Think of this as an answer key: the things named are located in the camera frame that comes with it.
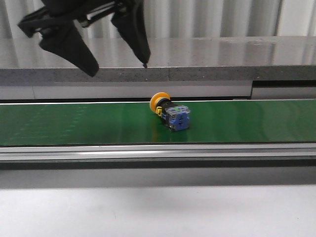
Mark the grey granite counter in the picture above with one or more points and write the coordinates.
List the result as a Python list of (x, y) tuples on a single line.
[(217, 68)]

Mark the green conveyor belt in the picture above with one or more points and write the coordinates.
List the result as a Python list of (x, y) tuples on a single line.
[(247, 121)]

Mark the white corrugated curtain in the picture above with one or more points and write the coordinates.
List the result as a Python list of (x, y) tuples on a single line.
[(191, 19)]

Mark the yellow push button switch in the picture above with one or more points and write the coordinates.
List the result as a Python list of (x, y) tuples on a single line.
[(175, 117)]

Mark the aluminium conveyor frame rail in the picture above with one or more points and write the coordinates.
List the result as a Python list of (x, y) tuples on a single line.
[(163, 152)]

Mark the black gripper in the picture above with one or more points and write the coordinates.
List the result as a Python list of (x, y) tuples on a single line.
[(61, 37)]

